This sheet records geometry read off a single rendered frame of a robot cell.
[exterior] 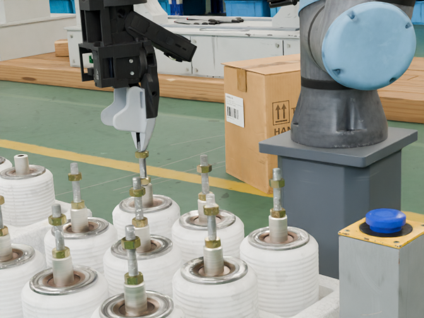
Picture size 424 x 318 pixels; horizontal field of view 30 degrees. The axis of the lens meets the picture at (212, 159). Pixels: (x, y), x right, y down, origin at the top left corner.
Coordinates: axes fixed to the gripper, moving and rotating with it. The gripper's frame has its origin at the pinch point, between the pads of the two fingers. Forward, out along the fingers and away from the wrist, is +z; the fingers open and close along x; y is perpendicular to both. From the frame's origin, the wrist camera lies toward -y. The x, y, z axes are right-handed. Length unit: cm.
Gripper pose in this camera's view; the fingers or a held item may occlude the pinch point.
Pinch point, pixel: (145, 139)
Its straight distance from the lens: 110.4
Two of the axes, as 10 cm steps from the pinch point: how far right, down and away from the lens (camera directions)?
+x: 5.0, 2.0, -8.4
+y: -8.6, 1.7, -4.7
